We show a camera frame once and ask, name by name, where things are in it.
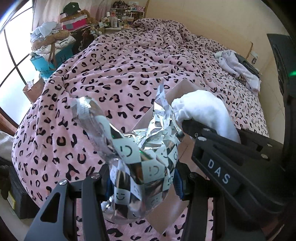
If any white folded clothes pile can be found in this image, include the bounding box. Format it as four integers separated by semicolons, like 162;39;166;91
214;50;261;94

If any cluttered nightstand shelf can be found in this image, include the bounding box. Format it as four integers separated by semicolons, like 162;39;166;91
99;1;149;34

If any pink paper bag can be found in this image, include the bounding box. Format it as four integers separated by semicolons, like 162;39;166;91
23;78;45;103

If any brown plush toy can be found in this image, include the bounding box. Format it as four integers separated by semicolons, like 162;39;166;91
31;30;70;51

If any white cardboard box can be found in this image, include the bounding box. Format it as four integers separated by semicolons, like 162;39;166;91
132;79;209;235

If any black floor box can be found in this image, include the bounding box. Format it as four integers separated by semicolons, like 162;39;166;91
8;167;39;219

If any green baseball cap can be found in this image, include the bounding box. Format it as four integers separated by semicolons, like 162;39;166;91
61;2;81;15

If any pink shoe box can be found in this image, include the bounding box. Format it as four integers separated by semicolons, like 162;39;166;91
62;15;87;31

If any black flat case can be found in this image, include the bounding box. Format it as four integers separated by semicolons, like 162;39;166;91
235;53;259;78

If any white cloth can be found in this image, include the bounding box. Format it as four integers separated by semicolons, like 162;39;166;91
171;90;240;143

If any silver smiley foil snack bag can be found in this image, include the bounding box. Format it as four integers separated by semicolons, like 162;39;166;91
71;84;184;225

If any teal storage basket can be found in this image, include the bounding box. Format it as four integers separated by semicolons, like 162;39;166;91
30;44;74;79

